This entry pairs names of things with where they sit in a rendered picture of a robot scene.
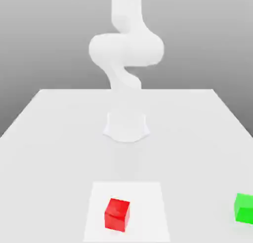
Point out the small red cube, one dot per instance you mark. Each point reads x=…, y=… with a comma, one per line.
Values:
x=117, y=214

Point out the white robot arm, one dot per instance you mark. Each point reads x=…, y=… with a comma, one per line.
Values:
x=126, y=49

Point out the small green cube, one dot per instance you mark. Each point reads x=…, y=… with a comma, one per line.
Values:
x=244, y=208

